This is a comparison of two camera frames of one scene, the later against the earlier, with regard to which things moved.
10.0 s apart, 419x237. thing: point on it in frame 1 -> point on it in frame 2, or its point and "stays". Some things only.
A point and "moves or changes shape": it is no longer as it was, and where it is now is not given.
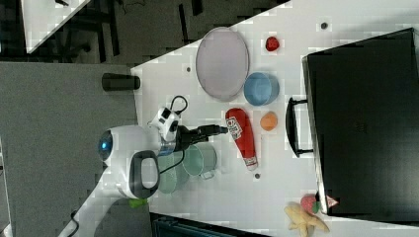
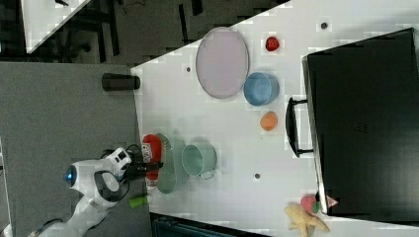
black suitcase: [363, 101] stays
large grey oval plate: [222, 62] stays
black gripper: [187, 137] -> [138, 170]
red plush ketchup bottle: [240, 128] moves or changes shape
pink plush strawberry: [309, 202] stays
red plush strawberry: [272, 43] stays
